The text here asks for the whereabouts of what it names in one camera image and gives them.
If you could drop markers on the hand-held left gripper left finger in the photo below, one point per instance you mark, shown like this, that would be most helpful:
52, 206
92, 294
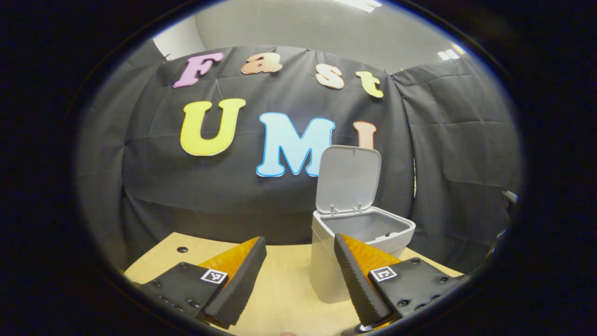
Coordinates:
240, 280

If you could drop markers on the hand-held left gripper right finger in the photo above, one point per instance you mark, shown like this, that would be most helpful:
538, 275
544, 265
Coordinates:
357, 280

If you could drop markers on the white desktop garbage bin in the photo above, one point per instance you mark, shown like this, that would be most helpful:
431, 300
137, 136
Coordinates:
350, 177

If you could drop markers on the wooden desktop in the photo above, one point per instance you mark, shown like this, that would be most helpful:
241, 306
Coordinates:
289, 289

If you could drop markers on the black backdrop cloth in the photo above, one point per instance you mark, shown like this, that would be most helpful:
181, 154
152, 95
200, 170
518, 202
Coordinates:
163, 186

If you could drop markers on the small ceiling light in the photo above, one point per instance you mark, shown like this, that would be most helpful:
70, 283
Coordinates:
450, 53

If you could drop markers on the long ceiling light panel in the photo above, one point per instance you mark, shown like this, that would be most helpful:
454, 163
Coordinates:
361, 3

